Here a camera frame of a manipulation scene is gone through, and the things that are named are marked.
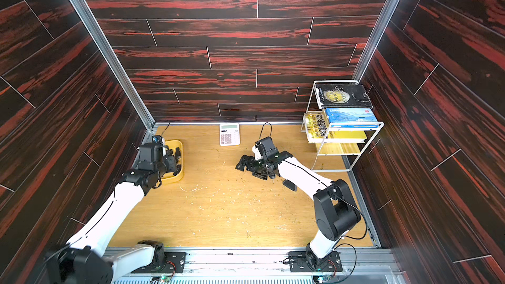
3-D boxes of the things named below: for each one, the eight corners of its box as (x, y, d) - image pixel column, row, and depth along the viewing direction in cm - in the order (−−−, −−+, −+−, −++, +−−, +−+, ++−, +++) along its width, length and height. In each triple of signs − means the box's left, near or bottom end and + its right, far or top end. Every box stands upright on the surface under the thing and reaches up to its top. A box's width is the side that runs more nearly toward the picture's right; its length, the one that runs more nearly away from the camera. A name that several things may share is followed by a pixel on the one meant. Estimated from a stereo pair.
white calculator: (218, 145, 113) (217, 141, 110) (221, 127, 122) (220, 123, 119) (239, 145, 112) (239, 141, 110) (240, 127, 122) (240, 123, 119)
